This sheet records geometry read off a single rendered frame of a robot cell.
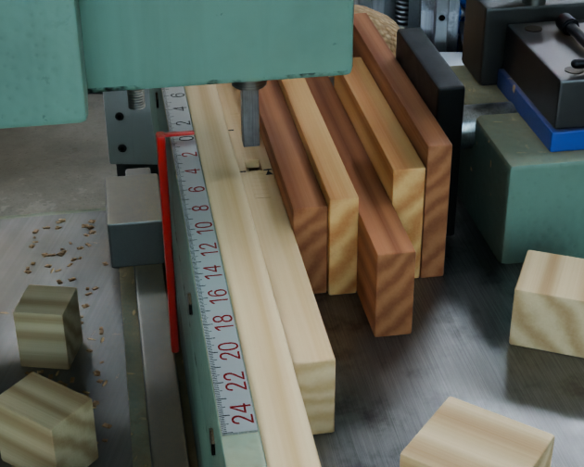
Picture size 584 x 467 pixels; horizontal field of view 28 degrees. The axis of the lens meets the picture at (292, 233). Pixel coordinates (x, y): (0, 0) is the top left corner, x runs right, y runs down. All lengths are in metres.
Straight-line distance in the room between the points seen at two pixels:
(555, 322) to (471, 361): 0.04
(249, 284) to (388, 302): 0.08
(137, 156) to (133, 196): 0.41
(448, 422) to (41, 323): 0.33
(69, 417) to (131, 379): 0.10
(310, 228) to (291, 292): 0.06
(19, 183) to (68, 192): 0.13
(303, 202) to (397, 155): 0.06
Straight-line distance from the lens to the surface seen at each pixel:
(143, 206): 0.80
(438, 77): 0.62
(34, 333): 0.72
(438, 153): 0.58
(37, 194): 2.67
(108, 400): 0.70
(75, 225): 0.88
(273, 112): 0.68
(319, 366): 0.49
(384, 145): 0.61
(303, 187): 0.60
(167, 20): 0.58
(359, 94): 0.67
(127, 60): 0.58
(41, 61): 0.55
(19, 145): 2.90
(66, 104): 0.55
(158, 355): 0.71
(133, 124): 1.20
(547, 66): 0.63
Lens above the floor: 1.23
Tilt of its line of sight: 30 degrees down
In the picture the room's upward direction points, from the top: straight up
